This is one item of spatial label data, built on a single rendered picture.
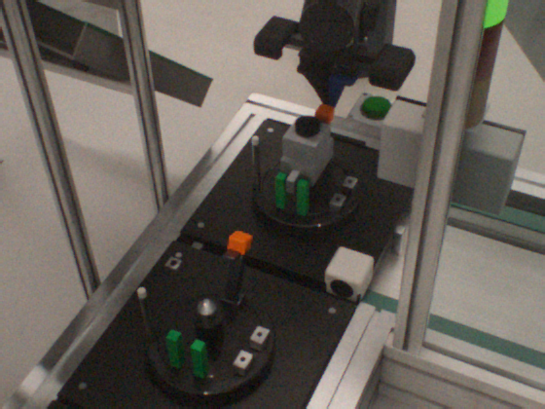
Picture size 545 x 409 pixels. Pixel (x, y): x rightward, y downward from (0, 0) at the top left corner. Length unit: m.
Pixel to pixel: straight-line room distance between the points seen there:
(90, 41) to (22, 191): 0.39
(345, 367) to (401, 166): 0.25
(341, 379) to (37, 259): 0.49
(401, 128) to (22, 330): 0.59
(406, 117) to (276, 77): 0.70
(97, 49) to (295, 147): 0.25
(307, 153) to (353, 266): 0.14
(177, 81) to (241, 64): 0.38
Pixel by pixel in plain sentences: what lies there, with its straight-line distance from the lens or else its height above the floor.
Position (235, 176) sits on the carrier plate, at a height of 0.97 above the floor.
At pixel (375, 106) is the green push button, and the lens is 1.20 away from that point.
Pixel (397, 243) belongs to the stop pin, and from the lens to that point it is 1.04.
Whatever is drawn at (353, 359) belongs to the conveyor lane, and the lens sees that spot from 0.92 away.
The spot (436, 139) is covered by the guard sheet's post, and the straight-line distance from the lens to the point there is 0.71.
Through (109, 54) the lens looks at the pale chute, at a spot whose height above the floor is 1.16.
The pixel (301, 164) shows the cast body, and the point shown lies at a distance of 0.98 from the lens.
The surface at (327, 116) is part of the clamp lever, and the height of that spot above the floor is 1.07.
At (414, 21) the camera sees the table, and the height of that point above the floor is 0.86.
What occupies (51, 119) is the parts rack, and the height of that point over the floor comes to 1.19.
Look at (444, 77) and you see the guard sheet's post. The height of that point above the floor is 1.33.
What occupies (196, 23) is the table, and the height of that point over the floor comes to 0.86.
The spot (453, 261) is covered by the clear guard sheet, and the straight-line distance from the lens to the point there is 0.81.
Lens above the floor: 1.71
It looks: 45 degrees down
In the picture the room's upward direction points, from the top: 2 degrees counter-clockwise
